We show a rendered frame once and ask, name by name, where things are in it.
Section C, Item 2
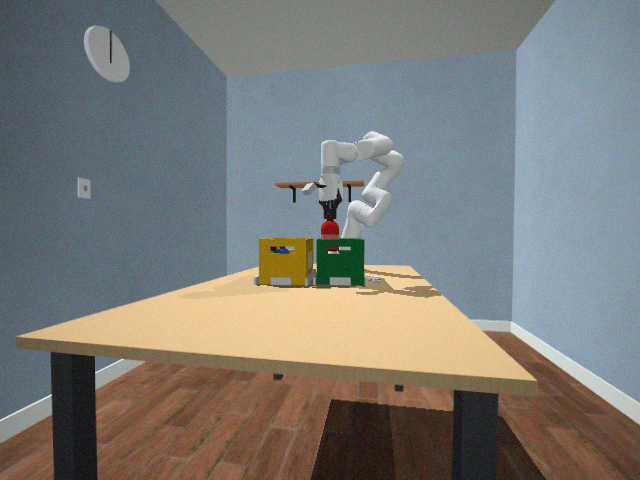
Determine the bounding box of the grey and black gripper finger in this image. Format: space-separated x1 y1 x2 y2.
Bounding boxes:
319 200 330 219
329 189 342 219

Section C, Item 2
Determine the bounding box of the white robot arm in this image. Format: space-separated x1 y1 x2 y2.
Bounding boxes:
321 132 404 238

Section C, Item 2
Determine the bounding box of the green plastic bottle crate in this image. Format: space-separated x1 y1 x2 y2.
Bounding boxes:
316 238 365 285

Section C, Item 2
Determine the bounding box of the yellow crate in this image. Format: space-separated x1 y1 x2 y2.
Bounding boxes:
259 238 314 285

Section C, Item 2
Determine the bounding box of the red bottle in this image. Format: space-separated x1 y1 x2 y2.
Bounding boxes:
321 212 339 251

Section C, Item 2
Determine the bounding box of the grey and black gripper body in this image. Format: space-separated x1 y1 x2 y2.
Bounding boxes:
319 173 343 201

